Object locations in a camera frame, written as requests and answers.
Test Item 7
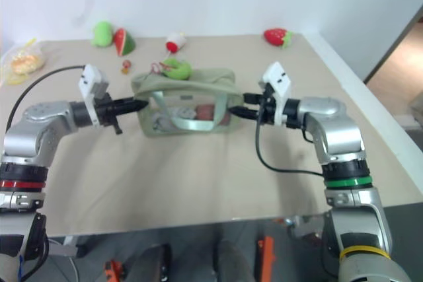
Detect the white item inside pouch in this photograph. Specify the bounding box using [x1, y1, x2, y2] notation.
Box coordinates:
[151, 106, 196, 131]

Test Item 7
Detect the white and red plush toy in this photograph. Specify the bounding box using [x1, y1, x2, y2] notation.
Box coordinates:
[165, 31, 188, 53]

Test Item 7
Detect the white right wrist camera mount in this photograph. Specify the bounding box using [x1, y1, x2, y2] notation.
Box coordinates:
[257, 61, 293, 127]

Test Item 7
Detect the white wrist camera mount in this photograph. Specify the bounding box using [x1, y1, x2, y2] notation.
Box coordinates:
[257, 61, 293, 127]
[78, 63, 110, 127]

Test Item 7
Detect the grey metal table bracket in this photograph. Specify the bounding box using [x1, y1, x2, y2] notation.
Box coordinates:
[47, 236, 87, 259]

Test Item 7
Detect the light green plush toy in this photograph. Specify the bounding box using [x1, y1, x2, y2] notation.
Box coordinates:
[91, 20, 114, 48]

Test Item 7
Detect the red plush inside pouch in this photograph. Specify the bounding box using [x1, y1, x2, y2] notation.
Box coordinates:
[196, 104, 231, 127]

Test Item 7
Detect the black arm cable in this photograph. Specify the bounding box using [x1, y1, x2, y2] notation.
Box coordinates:
[255, 106, 327, 177]
[6, 65, 87, 131]

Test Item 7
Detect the red strawberry plush toy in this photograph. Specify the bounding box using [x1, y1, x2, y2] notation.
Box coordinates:
[263, 28, 295, 50]

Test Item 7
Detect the shiny metal table clamp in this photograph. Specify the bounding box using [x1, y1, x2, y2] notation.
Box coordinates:
[283, 214, 332, 240]

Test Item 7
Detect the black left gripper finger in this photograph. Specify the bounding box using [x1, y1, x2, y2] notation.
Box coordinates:
[113, 96, 149, 108]
[113, 105, 146, 115]

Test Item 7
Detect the tall orange tool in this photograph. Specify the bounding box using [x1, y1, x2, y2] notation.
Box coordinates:
[257, 236, 277, 282]

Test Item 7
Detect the small orange tool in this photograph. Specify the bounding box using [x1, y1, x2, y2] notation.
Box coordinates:
[103, 259, 128, 282]

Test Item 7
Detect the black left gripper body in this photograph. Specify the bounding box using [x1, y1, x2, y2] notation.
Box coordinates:
[94, 93, 124, 136]

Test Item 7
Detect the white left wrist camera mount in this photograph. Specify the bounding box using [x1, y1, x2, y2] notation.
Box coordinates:
[78, 63, 110, 127]

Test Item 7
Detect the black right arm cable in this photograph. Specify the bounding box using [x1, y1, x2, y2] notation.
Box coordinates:
[255, 106, 327, 177]

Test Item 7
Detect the watermelon slice plush toy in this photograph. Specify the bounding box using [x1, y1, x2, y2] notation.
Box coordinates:
[113, 28, 137, 57]

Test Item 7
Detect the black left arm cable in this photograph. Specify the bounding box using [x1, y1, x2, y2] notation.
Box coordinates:
[6, 65, 87, 131]

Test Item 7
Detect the clear bag with yellow contents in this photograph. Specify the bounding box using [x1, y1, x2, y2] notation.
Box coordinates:
[0, 38, 48, 87]

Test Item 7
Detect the green zip pouch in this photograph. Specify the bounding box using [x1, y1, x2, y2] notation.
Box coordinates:
[130, 67, 246, 139]

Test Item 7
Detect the green plush keychain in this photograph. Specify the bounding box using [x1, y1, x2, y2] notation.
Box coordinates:
[159, 57, 194, 81]

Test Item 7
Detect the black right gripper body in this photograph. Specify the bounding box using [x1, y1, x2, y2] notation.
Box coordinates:
[259, 85, 282, 127]

